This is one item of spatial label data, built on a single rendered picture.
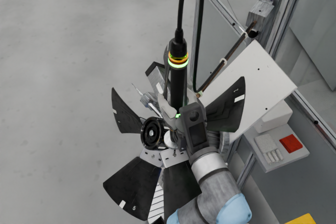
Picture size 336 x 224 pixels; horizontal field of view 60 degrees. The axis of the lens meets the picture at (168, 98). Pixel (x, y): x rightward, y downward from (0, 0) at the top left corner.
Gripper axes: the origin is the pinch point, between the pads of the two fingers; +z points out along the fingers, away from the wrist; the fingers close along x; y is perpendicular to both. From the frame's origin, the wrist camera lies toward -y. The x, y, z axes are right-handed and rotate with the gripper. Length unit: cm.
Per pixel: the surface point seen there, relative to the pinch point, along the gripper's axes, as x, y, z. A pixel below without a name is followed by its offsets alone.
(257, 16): 47, 10, 30
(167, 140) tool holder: -2.7, 19.6, -2.8
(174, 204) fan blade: -6.2, 33.7, -17.9
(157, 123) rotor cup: -2.2, 25.7, 7.6
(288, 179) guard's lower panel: 70, 102, -9
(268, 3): 55, 9, 34
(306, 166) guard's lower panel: 70, 79, -12
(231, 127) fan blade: 12.6, 7.4, -11.8
